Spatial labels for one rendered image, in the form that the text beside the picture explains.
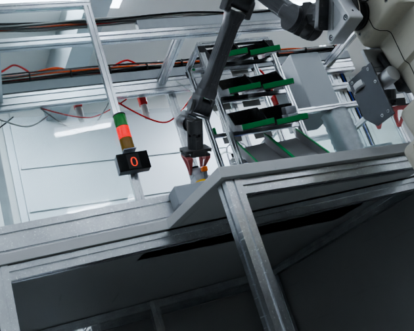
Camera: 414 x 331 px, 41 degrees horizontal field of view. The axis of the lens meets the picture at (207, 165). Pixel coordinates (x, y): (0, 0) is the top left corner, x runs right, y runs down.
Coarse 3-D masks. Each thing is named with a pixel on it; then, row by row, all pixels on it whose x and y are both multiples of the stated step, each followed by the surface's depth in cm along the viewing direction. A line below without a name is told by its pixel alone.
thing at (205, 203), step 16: (400, 144) 164; (272, 160) 142; (288, 160) 144; (304, 160) 146; (320, 160) 148; (336, 160) 151; (352, 160) 154; (224, 176) 134; (240, 176) 136; (256, 176) 141; (384, 176) 185; (400, 176) 192; (208, 192) 141; (288, 192) 166; (304, 192) 172; (320, 192) 179; (192, 208) 150; (208, 208) 155; (256, 208) 172; (176, 224) 161; (304, 224) 221; (224, 240) 203; (144, 256) 187
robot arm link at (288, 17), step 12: (240, 0) 187; (252, 0) 189; (264, 0) 173; (276, 0) 168; (288, 0) 166; (276, 12) 167; (288, 12) 157; (300, 12) 153; (288, 24) 156; (312, 36) 158
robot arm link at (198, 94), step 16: (224, 0) 188; (224, 16) 191; (240, 16) 189; (224, 32) 189; (224, 48) 190; (208, 64) 194; (224, 64) 193; (208, 80) 192; (192, 96) 197; (208, 96) 194; (208, 112) 196
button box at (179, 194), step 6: (180, 186) 171; (186, 186) 171; (192, 186) 172; (198, 186) 173; (174, 192) 170; (180, 192) 170; (186, 192) 170; (192, 192) 171; (174, 198) 171; (180, 198) 169; (186, 198) 170; (174, 204) 172; (180, 204) 169; (174, 210) 173
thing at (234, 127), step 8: (232, 112) 236; (240, 112) 236; (248, 112) 237; (256, 112) 227; (232, 120) 219; (240, 120) 236; (248, 120) 237; (256, 120) 230; (264, 120) 210; (272, 120) 211; (232, 128) 221; (240, 128) 211; (248, 128) 209
